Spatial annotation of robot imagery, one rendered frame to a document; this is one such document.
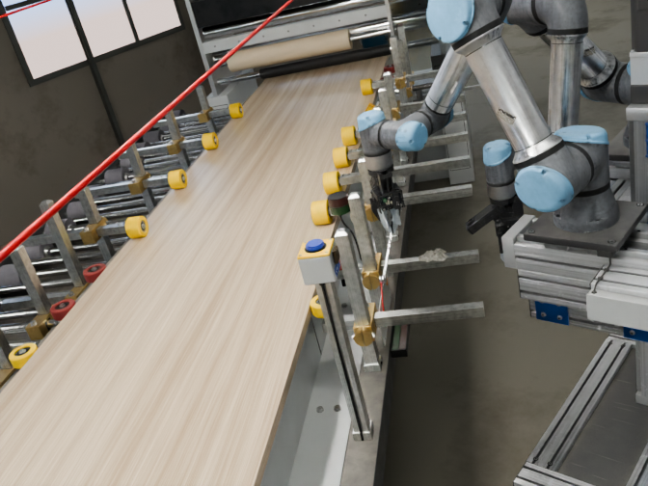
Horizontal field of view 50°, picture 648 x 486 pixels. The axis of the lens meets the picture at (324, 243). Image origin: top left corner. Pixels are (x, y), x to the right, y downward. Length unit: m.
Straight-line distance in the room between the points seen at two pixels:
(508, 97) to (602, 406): 1.26
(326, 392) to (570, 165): 0.93
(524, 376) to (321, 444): 1.27
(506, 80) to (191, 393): 1.01
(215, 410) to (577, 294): 0.92
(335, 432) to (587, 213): 0.84
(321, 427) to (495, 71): 1.01
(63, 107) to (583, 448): 5.00
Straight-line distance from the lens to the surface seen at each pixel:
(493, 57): 1.56
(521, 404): 2.83
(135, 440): 1.66
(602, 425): 2.44
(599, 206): 1.73
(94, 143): 6.40
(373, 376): 1.92
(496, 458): 2.64
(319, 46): 4.49
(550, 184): 1.55
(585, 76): 2.16
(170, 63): 6.86
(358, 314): 1.84
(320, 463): 1.84
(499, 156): 1.91
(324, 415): 1.97
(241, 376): 1.71
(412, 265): 2.08
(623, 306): 1.66
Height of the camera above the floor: 1.86
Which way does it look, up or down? 26 degrees down
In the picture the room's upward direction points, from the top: 14 degrees counter-clockwise
